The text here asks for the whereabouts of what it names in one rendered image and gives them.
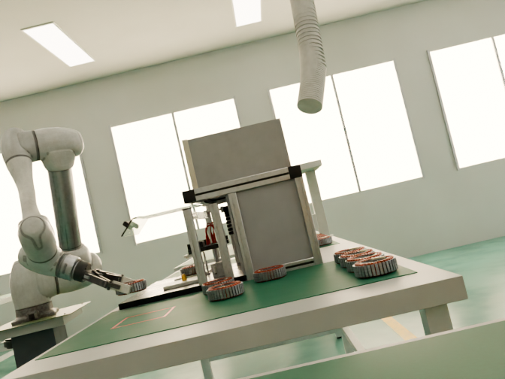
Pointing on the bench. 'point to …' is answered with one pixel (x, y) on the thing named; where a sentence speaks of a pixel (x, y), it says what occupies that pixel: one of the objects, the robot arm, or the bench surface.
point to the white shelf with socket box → (316, 196)
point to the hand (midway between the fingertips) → (130, 286)
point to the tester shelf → (216, 192)
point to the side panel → (275, 226)
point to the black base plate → (154, 291)
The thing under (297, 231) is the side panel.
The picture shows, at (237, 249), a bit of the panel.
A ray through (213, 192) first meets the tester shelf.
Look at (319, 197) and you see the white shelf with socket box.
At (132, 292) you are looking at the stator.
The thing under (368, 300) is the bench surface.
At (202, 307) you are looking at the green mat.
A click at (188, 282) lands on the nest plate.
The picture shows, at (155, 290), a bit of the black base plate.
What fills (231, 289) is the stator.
